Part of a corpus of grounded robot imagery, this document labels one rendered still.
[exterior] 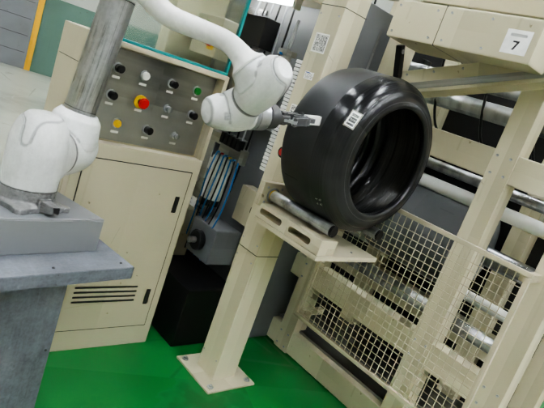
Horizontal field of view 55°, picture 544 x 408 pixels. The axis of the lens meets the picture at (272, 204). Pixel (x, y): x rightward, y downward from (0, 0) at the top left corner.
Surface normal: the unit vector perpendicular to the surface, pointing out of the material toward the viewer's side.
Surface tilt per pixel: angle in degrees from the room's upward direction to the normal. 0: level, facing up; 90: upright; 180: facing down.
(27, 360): 90
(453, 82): 90
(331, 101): 62
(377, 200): 51
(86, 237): 90
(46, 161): 84
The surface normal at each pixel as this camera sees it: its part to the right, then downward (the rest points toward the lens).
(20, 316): 0.72, 0.40
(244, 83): -0.62, 0.36
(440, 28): -0.71, -0.09
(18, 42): 0.32, 0.33
